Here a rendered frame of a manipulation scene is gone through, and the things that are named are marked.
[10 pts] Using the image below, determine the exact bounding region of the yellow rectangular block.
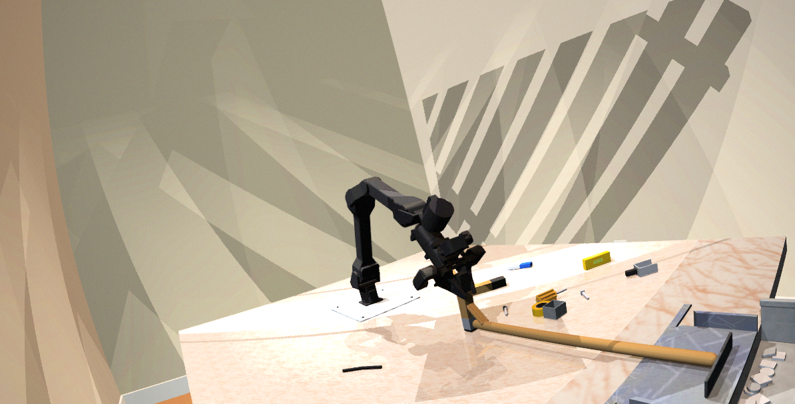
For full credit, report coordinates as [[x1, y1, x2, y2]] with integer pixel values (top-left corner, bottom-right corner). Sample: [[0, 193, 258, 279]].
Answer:
[[582, 251, 611, 270]]

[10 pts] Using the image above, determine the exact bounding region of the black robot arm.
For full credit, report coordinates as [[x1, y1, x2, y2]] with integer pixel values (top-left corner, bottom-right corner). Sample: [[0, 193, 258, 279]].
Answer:
[[345, 176, 473, 306]]

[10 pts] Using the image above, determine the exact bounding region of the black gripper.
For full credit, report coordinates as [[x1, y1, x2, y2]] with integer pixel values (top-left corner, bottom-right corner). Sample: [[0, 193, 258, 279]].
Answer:
[[412, 236, 486, 300]]

